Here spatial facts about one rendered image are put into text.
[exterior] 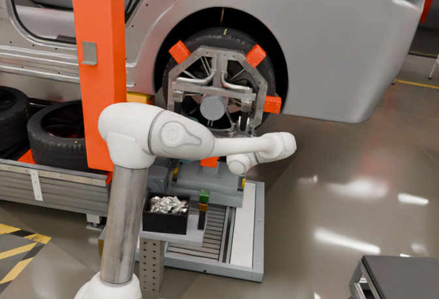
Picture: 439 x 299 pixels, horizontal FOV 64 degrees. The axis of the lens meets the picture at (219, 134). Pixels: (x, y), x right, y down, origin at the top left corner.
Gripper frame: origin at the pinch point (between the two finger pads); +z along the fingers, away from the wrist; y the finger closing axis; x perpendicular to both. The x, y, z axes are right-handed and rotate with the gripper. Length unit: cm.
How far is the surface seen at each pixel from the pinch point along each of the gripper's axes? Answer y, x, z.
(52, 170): -102, -44, -7
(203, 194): -12.7, -17.0, -39.8
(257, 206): 18, -75, 27
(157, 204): -33, -27, -40
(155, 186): -44, -48, -2
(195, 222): -16, -38, -35
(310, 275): 51, -83, -16
